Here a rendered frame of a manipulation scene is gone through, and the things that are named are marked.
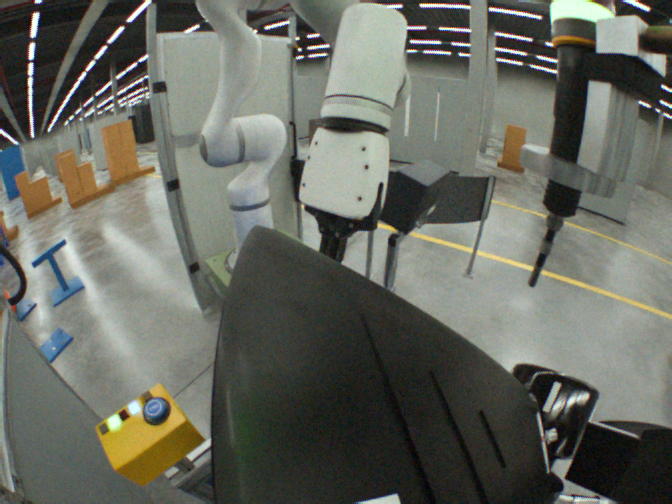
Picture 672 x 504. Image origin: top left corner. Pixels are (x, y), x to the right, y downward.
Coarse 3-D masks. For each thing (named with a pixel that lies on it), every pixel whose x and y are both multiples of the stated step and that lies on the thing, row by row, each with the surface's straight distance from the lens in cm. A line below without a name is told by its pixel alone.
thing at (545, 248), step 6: (546, 234) 21; (552, 234) 21; (546, 240) 21; (552, 240) 22; (540, 246) 22; (546, 246) 21; (552, 246) 21; (540, 252) 22; (546, 252) 21; (540, 258) 22; (546, 258) 22; (540, 264) 22; (534, 270) 22; (540, 270) 22; (534, 276) 23; (528, 282) 23; (534, 282) 23
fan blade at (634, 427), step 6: (612, 420) 48; (618, 420) 50; (612, 426) 50; (618, 426) 52; (624, 426) 53; (630, 426) 54; (636, 426) 56; (642, 426) 57; (648, 426) 58; (654, 426) 60; (660, 426) 61; (630, 432) 58; (636, 432) 60
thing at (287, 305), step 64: (256, 256) 9; (320, 256) 12; (256, 320) 6; (320, 320) 8; (384, 320) 10; (256, 384) 5; (320, 384) 6; (384, 384) 8; (448, 384) 10; (512, 384) 21; (256, 448) 5; (320, 448) 5; (384, 448) 6; (448, 448) 8; (512, 448) 13
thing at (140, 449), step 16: (160, 384) 55; (112, 416) 56; (144, 416) 52; (176, 416) 50; (112, 432) 54; (128, 432) 53; (144, 432) 51; (160, 432) 50; (176, 432) 50; (192, 432) 52; (112, 448) 53; (128, 448) 51; (144, 448) 50; (160, 448) 51; (176, 448) 53; (192, 448) 55; (112, 464) 52; (128, 464) 51; (144, 464) 53; (160, 464) 55; (144, 480) 57
